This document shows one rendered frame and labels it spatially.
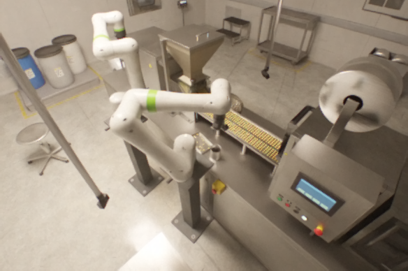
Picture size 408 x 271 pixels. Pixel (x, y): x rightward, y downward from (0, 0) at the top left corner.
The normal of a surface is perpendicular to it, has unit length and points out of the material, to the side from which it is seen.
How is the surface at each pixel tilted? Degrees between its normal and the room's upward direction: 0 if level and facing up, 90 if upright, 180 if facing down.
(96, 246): 0
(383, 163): 0
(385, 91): 90
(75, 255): 0
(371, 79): 90
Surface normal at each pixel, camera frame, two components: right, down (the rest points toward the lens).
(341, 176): 0.00, -0.74
